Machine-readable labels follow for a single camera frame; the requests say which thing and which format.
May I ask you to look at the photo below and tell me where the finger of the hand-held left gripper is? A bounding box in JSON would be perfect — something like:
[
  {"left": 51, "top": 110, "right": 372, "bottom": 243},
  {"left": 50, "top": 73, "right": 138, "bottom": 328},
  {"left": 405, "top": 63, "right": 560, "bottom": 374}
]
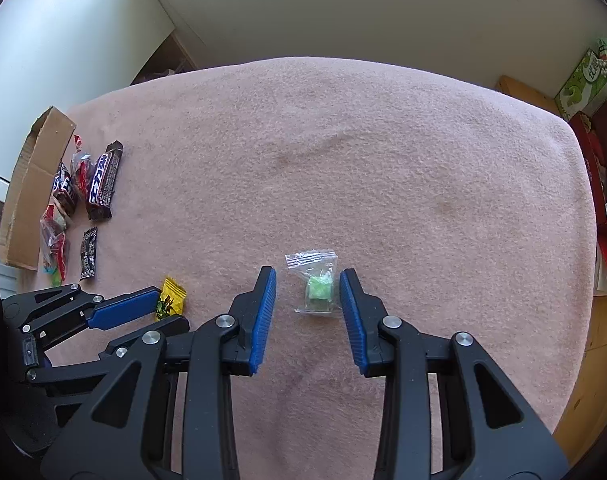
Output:
[
  {"left": 1, "top": 283, "right": 162, "bottom": 349},
  {"left": 26, "top": 315, "right": 191, "bottom": 387}
]

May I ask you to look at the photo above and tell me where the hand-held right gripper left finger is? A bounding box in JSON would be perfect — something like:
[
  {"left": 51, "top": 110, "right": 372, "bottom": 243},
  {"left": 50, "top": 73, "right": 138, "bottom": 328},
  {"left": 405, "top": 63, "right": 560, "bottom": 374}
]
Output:
[{"left": 42, "top": 266, "right": 278, "bottom": 480}]

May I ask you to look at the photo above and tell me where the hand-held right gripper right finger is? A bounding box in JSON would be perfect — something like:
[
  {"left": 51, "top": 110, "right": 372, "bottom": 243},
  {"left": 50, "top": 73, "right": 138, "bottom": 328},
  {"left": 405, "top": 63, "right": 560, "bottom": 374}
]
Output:
[{"left": 338, "top": 268, "right": 569, "bottom": 480}]

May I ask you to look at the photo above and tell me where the yellow candy packet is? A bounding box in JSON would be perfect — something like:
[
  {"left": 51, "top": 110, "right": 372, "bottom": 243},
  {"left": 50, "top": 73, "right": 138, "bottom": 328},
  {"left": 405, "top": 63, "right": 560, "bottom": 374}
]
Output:
[{"left": 153, "top": 276, "right": 188, "bottom": 322}]

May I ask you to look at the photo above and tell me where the clear bag with green candy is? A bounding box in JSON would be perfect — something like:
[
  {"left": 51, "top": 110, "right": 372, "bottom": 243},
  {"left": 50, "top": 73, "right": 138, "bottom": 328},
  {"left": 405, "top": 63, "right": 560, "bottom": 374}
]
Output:
[{"left": 284, "top": 249, "right": 340, "bottom": 317}]

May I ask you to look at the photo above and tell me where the small black patterned packet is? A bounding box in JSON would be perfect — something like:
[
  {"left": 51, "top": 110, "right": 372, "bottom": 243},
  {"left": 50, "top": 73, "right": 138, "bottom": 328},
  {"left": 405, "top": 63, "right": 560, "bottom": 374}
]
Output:
[{"left": 79, "top": 226, "right": 99, "bottom": 281}]

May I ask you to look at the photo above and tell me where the red chili snack packet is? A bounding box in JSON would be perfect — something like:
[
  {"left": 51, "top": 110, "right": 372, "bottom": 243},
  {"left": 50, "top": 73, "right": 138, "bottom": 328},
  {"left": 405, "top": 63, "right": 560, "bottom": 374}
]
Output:
[{"left": 40, "top": 205, "right": 69, "bottom": 283}]

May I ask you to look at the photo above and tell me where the large brown chocolate bar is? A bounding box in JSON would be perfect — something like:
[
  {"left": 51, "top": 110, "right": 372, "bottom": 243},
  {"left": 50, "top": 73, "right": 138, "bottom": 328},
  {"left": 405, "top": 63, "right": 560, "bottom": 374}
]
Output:
[{"left": 86, "top": 141, "right": 125, "bottom": 221}]

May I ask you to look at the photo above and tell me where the small brown chocolate bar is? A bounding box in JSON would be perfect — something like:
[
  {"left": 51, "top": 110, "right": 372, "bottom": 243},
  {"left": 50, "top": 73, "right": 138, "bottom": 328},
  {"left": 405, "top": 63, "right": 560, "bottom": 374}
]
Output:
[{"left": 52, "top": 162, "right": 80, "bottom": 218}]

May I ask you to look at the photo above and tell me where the clear red snack packet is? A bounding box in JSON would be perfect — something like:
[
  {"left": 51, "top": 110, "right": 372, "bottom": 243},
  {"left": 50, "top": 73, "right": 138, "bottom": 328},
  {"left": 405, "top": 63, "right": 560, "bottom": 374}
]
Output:
[{"left": 70, "top": 135, "right": 95, "bottom": 193}]

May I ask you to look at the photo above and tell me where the brown cardboard box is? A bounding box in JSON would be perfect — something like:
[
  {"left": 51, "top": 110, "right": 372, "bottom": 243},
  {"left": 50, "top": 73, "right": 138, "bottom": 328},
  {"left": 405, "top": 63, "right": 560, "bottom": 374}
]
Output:
[{"left": 0, "top": 106, "right": 77, "bottom": 271}]

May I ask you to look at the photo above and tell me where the white slatted panel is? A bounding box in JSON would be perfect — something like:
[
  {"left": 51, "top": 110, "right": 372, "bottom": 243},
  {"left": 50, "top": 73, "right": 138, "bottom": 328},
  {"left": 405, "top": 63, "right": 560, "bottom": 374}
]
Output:
[{"left": 0, "top": 261, "right": 23, "bottom": 306}]

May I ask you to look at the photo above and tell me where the wooden shelf cabinet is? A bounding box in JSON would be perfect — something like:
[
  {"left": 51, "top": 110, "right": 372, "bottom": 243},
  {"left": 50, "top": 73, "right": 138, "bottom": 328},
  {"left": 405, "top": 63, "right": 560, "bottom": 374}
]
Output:
[{"left": 132, "top": 30, "right": 200, "bottom": 86}]

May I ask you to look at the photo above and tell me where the wooden stand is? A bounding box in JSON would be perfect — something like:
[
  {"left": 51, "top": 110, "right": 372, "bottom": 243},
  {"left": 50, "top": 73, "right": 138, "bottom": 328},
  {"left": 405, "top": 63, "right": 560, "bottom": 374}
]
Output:
[{"left": 498, "top": 75, "right": 560, "bottom": 117}]

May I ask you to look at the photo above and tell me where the green printed box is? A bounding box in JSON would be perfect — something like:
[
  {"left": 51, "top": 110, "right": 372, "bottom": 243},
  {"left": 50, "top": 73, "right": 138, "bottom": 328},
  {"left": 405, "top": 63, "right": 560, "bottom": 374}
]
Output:
[{"left": 556, "top": 37, "right": 607, "bottom": 121}]

